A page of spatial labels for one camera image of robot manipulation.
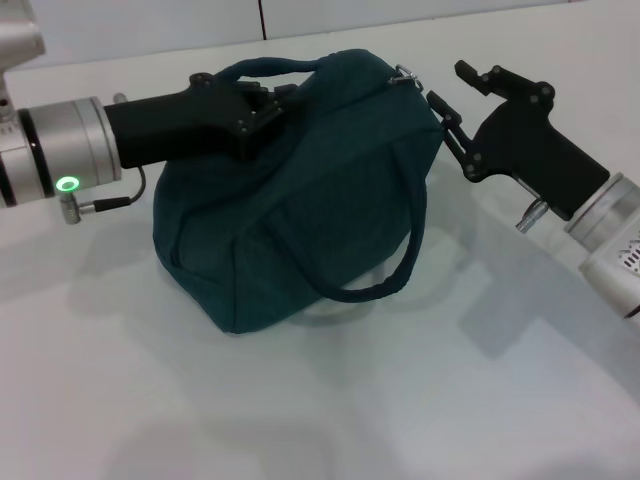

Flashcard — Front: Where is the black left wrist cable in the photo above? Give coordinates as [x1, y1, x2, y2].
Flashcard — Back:
[79, 167, 147, 212]

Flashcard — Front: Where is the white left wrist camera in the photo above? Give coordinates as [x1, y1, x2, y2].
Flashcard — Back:
[0, 0, 47, 124]

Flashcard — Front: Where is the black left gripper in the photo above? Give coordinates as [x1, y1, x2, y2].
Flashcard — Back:
[102, 73, 301, 169]

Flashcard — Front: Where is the dark teal fabric bag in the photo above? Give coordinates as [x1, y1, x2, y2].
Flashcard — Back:
[152, 48, 446, 335]

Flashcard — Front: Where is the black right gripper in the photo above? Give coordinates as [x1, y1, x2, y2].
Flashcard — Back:
[426, 59, 611, 221]

